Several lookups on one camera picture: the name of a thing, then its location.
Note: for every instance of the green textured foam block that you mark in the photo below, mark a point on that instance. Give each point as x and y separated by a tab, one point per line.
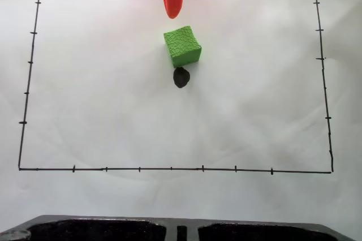
181	45

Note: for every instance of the black dot marker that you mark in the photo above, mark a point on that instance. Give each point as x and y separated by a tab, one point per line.
181	77

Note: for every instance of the white paper sheet, drawn lines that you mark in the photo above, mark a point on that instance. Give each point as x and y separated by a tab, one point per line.
113	116

